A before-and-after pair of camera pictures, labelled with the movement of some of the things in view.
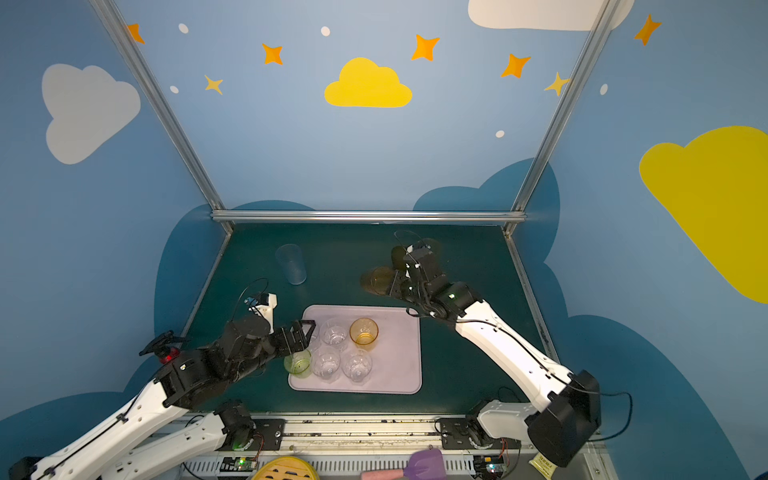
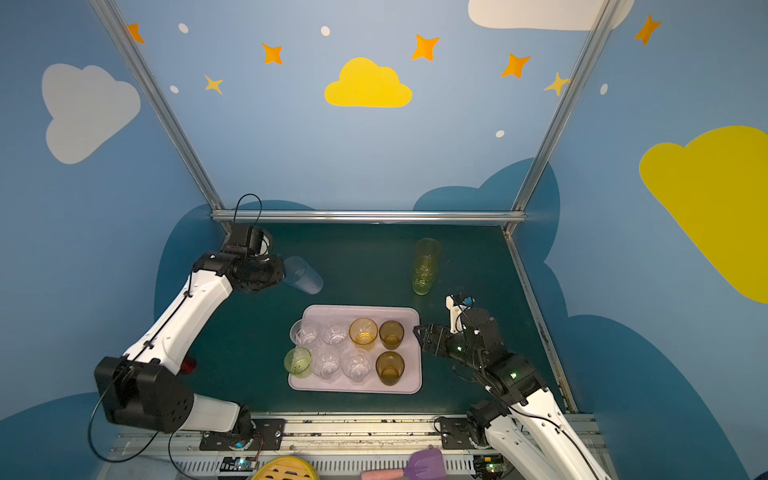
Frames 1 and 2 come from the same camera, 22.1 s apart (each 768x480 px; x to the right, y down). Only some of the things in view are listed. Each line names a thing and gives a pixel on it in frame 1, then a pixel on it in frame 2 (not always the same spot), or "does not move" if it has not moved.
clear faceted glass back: [334, 333] does not move
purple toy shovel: [424, 464] does not move
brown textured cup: [379, 280] to [390, 366]
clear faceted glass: [357, 366] does not move
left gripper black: [287, 339] to [271, 271]
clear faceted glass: [315, 338] does not move
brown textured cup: [397, 257] to [391, 334]
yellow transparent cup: [363, 332] does not move
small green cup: [299, 363] does not move
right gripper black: [411, 267] to [440, 341]
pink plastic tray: [363, 349] does not move
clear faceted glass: [326, 362] does not move
